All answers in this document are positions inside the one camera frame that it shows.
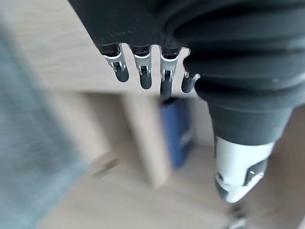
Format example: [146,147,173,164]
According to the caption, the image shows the blue folder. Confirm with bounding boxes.
[159,97,196,169]

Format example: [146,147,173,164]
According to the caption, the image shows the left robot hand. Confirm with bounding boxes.
[68,0,305,204]

